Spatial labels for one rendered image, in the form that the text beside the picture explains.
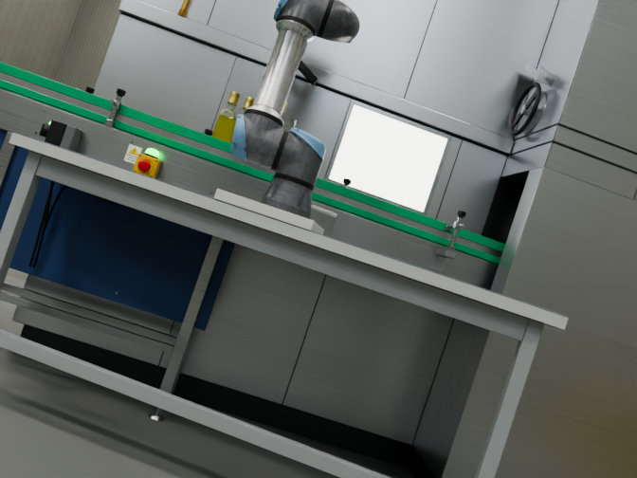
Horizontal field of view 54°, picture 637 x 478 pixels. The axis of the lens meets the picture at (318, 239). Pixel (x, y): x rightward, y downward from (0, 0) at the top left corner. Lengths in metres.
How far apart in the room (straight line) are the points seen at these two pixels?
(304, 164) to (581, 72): 1.13
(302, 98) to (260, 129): 0.77
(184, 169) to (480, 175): 1.18
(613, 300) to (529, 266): 0.33
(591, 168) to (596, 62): 0.37
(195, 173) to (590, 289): 1.42
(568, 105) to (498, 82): 0.43
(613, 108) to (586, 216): 0.39
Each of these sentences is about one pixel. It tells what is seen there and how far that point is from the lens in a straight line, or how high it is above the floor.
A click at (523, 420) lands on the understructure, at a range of 2.35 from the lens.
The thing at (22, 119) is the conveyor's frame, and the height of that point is 0.81.
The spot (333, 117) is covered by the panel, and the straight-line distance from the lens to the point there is 2.47.
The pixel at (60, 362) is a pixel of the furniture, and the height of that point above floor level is 0.18.
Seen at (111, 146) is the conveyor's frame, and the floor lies 0.82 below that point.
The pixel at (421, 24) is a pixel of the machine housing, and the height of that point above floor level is 1.71.
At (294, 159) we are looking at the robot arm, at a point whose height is 0.92.
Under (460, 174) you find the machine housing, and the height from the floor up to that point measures 1.20.
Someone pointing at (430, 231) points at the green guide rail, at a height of 0.92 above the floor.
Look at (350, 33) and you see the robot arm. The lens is 1.93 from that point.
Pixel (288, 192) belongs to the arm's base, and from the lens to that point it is 1.70.
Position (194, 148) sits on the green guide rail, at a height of 0.91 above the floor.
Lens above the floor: 0.68
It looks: 2 degrees up
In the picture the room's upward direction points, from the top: 19 degrees clockwise
